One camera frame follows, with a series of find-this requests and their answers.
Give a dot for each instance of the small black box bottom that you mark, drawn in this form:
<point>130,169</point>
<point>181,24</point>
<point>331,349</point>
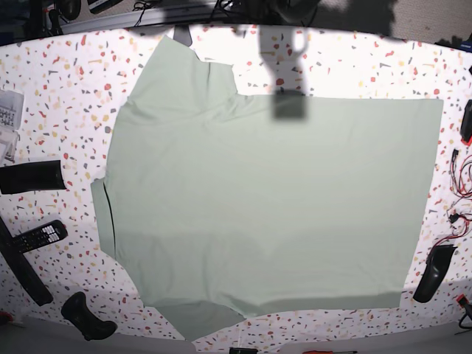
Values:
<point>240,350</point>

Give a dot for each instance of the red black device right edge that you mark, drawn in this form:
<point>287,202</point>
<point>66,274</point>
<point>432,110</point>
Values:
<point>466,126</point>

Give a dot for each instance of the black game controller grip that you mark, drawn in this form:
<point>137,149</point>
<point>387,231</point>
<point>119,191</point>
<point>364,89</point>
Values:
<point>75,310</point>

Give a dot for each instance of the black TV remote control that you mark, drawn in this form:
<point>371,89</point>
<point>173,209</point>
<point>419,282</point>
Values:
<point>39,237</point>

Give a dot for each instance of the red handled screwdriver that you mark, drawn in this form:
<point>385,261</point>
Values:
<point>329,352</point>

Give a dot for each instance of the light green T-shirt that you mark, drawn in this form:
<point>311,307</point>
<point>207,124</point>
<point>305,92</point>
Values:
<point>223,207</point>

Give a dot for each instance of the black cylindrical roll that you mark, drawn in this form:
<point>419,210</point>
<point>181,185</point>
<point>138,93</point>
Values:
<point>33,176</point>

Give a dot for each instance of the long black bar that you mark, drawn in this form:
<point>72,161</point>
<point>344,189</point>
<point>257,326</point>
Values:
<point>22,270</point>

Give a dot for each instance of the clear plastic parts box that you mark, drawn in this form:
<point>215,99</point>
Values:
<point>11,106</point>

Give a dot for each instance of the black curved handle right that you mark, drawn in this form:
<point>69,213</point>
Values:
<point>437,265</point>

